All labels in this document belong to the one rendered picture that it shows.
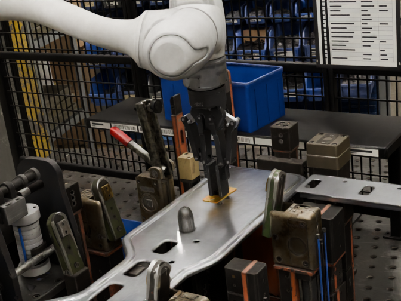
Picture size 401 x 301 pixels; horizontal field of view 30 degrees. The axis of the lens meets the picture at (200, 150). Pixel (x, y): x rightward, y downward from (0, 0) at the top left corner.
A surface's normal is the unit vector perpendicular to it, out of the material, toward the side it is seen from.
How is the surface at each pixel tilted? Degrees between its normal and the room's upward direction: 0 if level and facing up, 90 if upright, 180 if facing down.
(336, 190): 0
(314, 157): 89
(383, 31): 90
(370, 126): 0
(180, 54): 92
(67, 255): 78
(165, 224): 0
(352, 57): 90
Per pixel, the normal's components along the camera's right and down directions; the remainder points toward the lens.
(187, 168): -0.53, 0.35
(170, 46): -0.06, 0.45
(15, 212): 0.84, 0.10
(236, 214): -0.11, -0.93
